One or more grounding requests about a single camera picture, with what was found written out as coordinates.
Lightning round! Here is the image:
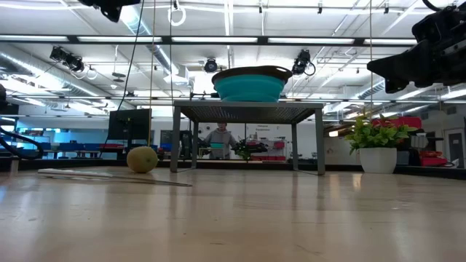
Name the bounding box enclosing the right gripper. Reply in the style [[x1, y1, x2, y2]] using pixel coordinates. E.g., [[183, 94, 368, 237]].
[[366, 3, 466, 94]]

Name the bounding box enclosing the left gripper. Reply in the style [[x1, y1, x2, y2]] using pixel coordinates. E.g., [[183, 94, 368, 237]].
[[78, 0, 141, 23]]

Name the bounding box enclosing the blue collapsible bowl grey rim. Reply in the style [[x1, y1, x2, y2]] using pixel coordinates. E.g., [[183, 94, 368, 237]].
[[211, 65, 293, 103]]

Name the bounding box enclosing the brown kiwi fruit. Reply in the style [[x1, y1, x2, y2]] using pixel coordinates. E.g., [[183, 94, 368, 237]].
[[126, 146, 159, 175]]

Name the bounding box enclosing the black ceiling spotlight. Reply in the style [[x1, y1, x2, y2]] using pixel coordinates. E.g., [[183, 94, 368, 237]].
[[203, 57, 218, 74], [50, 46, 85, 73], [292, 49, 316, 76]]

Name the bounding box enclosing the green potted plant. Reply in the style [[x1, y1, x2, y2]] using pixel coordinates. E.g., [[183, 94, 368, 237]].
[[343, 111, 419, 175]]

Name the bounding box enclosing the red storage box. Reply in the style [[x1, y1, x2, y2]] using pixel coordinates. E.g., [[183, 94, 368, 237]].
[[418, 151, 449, 167]]

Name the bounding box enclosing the black monitor on stand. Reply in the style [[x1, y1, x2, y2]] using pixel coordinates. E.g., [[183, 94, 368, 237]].
[[107, 108, 152, 160]]

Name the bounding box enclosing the grey perforated metal stand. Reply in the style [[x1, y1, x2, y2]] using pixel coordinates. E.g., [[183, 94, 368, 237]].
[[169, 100, 326, 177]]

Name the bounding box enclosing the person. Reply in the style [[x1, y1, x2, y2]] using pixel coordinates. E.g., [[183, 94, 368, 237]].
[[202, 122, 238, 160]]

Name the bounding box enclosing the white hanging cable loop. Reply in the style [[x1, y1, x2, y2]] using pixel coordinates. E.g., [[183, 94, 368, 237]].
[[167, 0, 187, 27]]

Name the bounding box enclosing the black hanging cable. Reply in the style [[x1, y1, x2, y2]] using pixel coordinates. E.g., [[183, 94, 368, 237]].
[[103, 0, 146, 146]]

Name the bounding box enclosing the yellow hanging cord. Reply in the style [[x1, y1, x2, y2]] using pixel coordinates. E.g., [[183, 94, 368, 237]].
[[146, 0, 157, 148]]

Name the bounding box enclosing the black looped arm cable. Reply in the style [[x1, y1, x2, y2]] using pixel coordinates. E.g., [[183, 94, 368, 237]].
[[0, 125, 45, 161]]

